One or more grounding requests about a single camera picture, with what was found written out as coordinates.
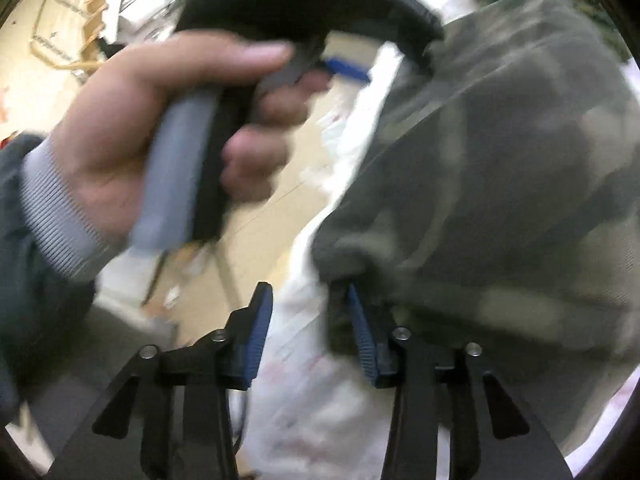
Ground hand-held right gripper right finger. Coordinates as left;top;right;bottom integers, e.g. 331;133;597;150
346;282;573;480

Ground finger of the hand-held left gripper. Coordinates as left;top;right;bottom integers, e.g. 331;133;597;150
320;56;375;85

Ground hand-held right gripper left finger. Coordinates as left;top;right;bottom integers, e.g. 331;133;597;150
45;282;275;480

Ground green camouflage pants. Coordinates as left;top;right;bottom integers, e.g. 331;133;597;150
310;0;640;457

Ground person's left forearm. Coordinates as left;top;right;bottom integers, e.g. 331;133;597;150
0;132;118;426

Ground person's left hand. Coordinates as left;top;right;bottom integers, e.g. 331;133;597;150
47;30;332;257

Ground yellow wooden chair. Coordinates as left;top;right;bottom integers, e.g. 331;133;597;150
29;0;121;77

